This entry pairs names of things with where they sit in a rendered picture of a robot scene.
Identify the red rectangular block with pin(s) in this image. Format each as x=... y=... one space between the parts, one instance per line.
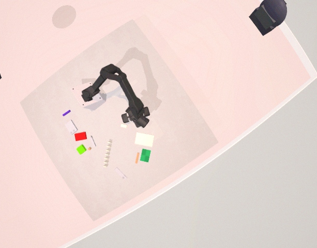
x=80 y=136

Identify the green flat rectangular block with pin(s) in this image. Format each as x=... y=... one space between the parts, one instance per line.
x=145 y=155

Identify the bright green block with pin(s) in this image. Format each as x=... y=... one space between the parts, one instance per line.
x=81 y=149

